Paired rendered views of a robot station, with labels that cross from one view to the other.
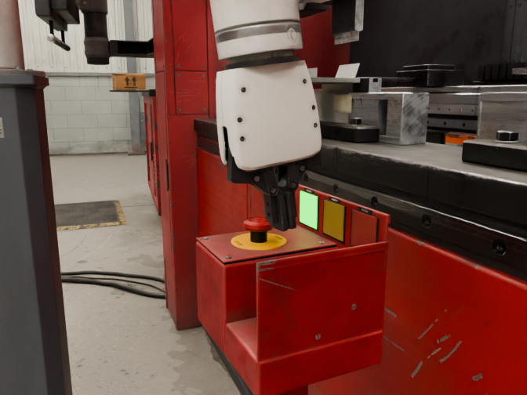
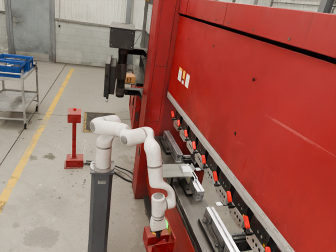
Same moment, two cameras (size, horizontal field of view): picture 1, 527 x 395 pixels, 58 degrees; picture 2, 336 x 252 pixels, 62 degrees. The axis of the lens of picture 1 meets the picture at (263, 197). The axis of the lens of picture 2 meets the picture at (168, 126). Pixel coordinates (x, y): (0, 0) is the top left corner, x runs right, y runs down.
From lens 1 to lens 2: 159 cm
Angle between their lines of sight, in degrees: 12
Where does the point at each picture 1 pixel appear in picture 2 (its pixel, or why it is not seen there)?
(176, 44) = (149, 112)
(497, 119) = (207, 214)
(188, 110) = not seen: hidden behind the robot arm
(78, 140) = (95, 59)
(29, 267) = (105, 208)
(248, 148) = (153, 229)
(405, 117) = (197, 196)
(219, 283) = (147, 239)
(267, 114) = (157, 225)
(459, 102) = not seen: hidden behind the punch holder
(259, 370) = not seen: outside the picture
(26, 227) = (106, 201)
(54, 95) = (86, 34)
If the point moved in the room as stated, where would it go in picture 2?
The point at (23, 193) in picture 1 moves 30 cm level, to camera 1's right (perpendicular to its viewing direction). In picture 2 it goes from (107, 194) to (144, 201)
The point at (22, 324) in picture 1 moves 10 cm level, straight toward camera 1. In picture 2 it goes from (102, 219) to (104, 228)
